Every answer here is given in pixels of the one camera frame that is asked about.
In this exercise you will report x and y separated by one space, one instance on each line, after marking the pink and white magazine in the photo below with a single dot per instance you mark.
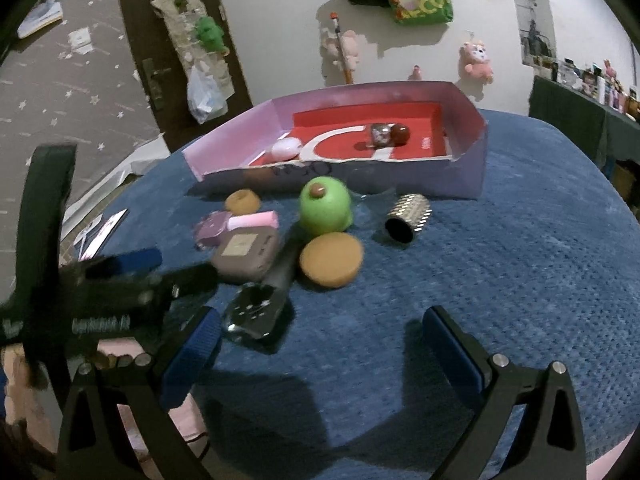
102 232

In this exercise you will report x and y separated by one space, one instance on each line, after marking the green round figurine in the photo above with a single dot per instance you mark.
325 210

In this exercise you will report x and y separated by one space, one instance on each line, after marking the pale pink plush toy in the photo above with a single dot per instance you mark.
350 47

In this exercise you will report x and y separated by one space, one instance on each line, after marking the small white paper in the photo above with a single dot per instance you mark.
80 40

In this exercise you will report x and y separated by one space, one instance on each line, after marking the orange and white stick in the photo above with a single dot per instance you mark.
341 45

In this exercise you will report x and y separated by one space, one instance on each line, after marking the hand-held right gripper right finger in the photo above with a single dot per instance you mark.
450 350

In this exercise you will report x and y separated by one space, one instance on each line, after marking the pink cardboard box red inside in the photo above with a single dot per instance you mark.
450 110

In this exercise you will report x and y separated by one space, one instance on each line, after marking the small glass jar brown lid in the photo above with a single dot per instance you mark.
382 134

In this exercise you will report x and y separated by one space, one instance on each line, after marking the clear plastic bag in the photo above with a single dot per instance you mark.
202 92

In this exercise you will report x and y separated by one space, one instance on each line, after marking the dark wooden door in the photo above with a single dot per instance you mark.
135 25

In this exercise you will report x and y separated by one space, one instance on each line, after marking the hanging door organiser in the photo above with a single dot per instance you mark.
177 15

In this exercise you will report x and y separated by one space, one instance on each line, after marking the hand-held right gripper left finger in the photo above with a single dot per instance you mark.
192 355

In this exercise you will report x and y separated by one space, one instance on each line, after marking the pink plush toy with face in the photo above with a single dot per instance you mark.
477 60

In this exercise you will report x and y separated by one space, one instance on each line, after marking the silver studded cylinder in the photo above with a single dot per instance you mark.
407 217

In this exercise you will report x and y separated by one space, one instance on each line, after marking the white booklet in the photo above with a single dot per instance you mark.
40 15

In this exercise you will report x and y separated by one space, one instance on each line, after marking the amber round disc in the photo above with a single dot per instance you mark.
242 201

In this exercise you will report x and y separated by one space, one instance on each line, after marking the purple nail polish bottle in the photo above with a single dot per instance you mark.
212 227

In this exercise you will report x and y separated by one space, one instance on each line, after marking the grey-brown square case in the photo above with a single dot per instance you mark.
245 255

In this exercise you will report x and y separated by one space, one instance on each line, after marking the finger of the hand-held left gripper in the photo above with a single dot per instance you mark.
192 280
135 260

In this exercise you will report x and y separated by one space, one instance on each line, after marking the row of bottles and toys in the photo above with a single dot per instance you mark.
600 82

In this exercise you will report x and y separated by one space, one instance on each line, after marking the pale pink earbuds case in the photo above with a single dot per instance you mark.
286 149

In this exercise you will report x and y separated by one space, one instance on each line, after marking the dark green covered table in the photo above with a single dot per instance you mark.
570 115

